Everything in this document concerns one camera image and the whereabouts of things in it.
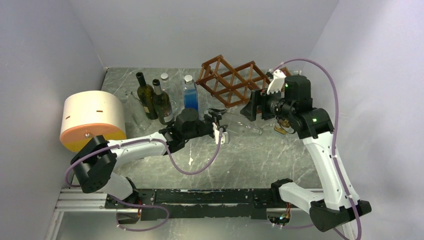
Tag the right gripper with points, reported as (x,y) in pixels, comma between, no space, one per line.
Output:
(258,98)

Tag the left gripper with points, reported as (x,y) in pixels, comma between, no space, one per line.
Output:
(217,116)

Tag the clear round glass bottle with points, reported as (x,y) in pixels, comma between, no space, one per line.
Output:
(239,125)

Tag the blue square bottle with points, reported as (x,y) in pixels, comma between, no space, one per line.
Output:
(190,93)

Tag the brown wooden wine rack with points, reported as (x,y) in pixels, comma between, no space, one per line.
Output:
(232,85)

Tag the clear square gold-label bottle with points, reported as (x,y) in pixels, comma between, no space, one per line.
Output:
(282,126)

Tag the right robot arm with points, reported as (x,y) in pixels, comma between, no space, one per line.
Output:
(290,99)

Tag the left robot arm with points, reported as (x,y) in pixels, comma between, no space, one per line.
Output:
(94,164)

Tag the dark green labelled wine bottle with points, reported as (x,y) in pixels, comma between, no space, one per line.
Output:
(162,104)

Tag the clear bottle silver cap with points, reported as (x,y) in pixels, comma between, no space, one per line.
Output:
(165,85)

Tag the dark green open wine bottle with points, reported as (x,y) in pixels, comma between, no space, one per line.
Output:
(145,94)

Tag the cream and orange cylinder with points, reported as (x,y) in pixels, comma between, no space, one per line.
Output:
(89,114)

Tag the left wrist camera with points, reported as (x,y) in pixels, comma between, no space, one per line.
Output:
(221,136)

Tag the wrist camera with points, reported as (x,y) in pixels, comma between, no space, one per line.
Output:
(276,83)
(221,136)

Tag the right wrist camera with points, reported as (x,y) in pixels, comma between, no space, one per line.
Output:
(276,83)

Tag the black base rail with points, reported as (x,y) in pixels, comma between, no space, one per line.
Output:
(207,203)

